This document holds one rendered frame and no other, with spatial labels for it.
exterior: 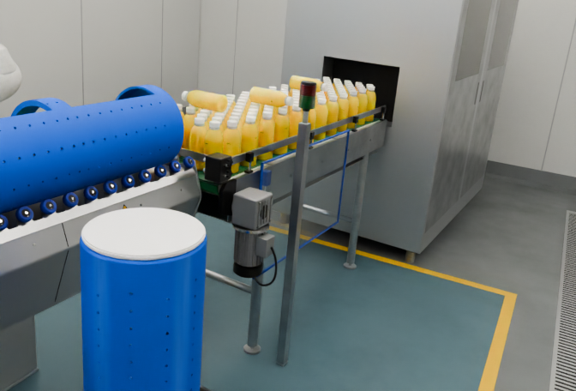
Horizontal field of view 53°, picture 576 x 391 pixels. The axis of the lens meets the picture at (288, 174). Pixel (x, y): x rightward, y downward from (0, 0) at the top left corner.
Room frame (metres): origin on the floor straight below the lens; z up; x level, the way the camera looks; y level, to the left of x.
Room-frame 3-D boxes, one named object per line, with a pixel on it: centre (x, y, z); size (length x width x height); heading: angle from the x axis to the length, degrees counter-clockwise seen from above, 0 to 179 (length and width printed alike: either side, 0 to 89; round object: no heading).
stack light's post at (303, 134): (2.22, -0.05, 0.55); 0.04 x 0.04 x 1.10; 61
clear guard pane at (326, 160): (2.48, -0.09, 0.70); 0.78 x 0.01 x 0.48; 151
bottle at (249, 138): (2.25, 0.17, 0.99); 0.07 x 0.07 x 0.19
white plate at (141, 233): (1.23, 0.32, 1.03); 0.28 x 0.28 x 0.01
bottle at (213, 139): (2.11, 0.29, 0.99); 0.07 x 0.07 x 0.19
